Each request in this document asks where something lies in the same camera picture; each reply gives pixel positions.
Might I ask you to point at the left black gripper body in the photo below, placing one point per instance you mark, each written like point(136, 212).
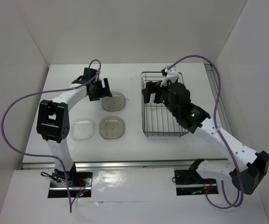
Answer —
point(96, 92)

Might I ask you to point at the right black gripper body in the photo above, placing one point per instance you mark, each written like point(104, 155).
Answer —
point(165, 101)

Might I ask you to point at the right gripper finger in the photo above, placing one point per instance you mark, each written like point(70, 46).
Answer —
point(157, 98)
point(151, 88)

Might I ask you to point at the smoky plate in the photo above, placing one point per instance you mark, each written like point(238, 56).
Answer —
point(112, 128)
point(114, 103)

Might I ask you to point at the clear plate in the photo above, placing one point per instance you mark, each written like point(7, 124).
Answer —
point(83, 130)

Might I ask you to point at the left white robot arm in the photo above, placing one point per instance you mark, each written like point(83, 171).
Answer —
point(53, 122)

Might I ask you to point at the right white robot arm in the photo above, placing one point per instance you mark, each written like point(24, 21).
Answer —
point(247, 167)

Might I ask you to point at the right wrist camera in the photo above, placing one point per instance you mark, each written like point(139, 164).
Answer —
point(170, 76)

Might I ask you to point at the metal wire dish rack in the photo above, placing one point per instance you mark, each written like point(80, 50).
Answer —
point(158, 122)

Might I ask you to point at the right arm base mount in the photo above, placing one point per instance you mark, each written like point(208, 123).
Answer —
point(189, 183)

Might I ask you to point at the aluminium front rail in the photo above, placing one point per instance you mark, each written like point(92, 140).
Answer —
point(113, 164)

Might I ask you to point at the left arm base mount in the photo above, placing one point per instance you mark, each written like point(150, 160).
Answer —
point(81, 186)

